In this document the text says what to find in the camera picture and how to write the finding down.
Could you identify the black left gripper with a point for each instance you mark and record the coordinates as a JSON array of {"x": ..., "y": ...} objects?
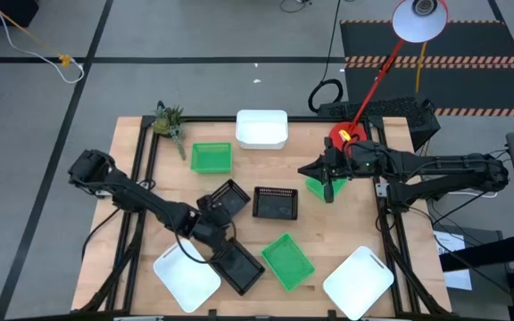
[{"x": 214, "y": 227}]

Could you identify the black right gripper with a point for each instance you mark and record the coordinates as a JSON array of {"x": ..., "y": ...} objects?
[{"x": 339, "y": 165}]

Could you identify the green plastic basket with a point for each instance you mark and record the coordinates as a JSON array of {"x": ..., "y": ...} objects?
[
  {"x": 211, "y": 158},
  {"x": 287, "y": 262},
  {"x": 315, "y": 187}
]

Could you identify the black plastic basket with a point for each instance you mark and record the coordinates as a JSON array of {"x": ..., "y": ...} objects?
[
  {"x": 232, "y": 198},
  {"x": 275, "y": 205},
  {"x": 241, "y": 269}
]

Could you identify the white plastic basket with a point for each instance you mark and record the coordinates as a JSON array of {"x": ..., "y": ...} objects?
[
  {"x": 261, "y": 131},
  {"x": 185, "y": 276},
  {"x": 357, "y": 283}
]

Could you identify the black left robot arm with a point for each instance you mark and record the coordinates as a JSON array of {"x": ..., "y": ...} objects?
[{"x": 141, "y": 198}]

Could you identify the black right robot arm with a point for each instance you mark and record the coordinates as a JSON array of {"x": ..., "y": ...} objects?
[{"x": 440, "y": 167}]

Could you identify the green succulent plant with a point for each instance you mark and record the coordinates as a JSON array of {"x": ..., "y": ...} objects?
[{"x": 168, "y": 122}]

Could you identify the red desk lamp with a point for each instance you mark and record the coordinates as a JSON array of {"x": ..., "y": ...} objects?
[{"x": 417, "y": 27}]

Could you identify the white paper sheet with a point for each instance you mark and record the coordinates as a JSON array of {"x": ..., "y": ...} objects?
[{"x": 455, "y": 278}]

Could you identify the black hazard-striped floor mat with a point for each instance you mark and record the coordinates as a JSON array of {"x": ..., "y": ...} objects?
[{"x": 462, "y": 44}]

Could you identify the dark floor box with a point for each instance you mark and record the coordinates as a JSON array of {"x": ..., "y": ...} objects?
[{"x": 2, "y": 11}]

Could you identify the black aluminium table frame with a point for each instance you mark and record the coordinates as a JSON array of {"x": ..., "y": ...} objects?
[{"x": 203, "y": 119}]

